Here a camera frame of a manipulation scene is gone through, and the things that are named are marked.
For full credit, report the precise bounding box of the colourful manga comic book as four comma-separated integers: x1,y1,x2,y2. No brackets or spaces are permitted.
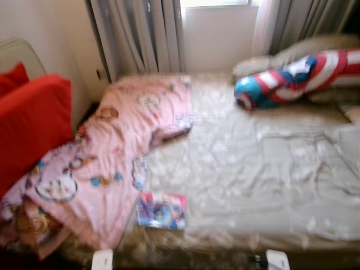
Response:
136,192,188,231

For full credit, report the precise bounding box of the bed with grey floral sheet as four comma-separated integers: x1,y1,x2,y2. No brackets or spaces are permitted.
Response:
56,70,360,268

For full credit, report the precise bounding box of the star shield bolster pillow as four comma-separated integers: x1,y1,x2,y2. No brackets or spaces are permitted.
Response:
233,49,360,111

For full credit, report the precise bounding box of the pink cartoon bear blanket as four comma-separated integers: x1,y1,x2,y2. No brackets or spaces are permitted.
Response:
0,75,195,260

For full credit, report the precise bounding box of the beige pillow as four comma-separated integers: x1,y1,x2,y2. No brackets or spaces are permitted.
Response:
233,34,360,80

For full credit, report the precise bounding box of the grey curtain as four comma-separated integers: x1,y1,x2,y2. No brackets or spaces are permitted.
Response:
87,0,187,80
253,0,360,57

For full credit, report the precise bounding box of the bright window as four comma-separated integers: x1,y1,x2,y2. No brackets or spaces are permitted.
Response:
181,0,251,8

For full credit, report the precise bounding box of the large red cushion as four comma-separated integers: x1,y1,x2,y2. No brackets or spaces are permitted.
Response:
0,74,74,198
0,61,30,97

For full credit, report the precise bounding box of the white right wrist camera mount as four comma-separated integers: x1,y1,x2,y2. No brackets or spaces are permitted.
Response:
265,249,291,270

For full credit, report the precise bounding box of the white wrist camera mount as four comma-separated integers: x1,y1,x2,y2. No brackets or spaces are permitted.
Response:
265,249,291,270
91,249,114,270

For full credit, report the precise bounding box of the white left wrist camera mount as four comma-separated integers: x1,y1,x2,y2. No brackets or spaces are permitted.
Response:
91,249,114,270

